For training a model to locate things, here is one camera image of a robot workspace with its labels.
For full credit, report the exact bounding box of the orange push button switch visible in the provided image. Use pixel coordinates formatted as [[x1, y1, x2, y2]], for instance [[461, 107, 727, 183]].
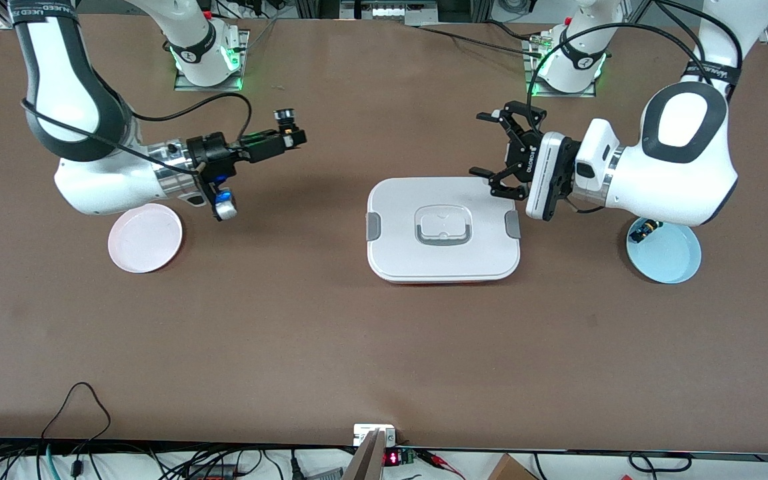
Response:
[[273, 108, 299, 151]]

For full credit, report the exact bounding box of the white lidded container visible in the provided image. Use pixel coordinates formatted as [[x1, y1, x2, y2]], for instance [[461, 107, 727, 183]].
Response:
[[365, 177, 521, 285]]

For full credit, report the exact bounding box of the pink round plate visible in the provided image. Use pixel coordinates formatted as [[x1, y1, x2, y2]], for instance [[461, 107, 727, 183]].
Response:
[[108, 203, 183, 274]]

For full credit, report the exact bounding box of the white power strip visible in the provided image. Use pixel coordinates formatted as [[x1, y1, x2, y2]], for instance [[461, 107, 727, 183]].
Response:
[[341, 0, 438, 26]]

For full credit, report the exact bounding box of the light blue round plate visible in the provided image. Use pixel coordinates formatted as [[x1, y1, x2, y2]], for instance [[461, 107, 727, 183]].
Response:
[[626, 217, 702, 285]]

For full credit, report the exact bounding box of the cardboard box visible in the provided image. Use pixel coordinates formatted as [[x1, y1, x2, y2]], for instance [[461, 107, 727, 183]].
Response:
[[487, 453, 539, 480]]

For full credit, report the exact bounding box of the grey slanted bar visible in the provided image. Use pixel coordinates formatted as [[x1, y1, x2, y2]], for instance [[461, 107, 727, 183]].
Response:
[[343, 429, 386, 480]]

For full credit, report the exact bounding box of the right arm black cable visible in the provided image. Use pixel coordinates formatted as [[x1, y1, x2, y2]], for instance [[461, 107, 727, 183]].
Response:
[[21, 92, 255, 177]]

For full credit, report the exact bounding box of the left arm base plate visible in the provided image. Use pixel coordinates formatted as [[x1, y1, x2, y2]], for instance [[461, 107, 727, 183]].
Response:
[[523, 37, 598, 98]]

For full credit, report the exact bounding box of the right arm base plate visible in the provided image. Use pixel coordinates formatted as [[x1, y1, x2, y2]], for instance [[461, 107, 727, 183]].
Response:
[[174, 28, 251, 92]]

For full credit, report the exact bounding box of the black cable to arm base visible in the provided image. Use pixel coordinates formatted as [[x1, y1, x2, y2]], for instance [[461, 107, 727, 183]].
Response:
[[417, 20, 548, 61]]

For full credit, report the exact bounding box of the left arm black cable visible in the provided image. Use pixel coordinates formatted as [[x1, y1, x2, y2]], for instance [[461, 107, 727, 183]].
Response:
[[527, 0, 741, 114]]

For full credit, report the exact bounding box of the green push button switch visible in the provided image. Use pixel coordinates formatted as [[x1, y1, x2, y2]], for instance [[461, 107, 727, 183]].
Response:
[[629, 219, 663, 243]]

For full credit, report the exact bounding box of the black looped cable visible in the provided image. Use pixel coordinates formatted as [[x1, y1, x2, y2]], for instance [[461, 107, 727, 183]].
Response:
[[41, 382, 113, 461]]

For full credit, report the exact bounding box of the thin black cable loop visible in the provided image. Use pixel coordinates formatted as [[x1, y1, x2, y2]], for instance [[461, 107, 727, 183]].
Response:
[[627, 451, 693, 475]]

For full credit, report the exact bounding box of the tangled black cable bundle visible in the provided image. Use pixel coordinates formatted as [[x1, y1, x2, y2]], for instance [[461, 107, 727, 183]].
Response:
[[0, 437, 358, 480]]

